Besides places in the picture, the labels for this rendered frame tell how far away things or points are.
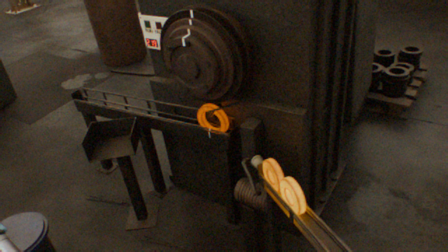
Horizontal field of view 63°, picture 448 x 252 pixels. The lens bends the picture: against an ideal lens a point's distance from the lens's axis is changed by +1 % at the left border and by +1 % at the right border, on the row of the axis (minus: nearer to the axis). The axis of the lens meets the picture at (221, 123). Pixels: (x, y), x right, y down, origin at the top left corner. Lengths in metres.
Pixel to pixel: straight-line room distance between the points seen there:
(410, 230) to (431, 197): 0.33
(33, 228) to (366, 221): 1.86
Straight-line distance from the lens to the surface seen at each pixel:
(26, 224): 2.20
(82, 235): 2.60
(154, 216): 2.51
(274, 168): 1.55
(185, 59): 1.63
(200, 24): 1.61
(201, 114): 1.92
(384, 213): 2.51
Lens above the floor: 1.81
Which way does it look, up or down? 34 degrees down
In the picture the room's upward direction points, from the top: 7 degrees counter-clockwise
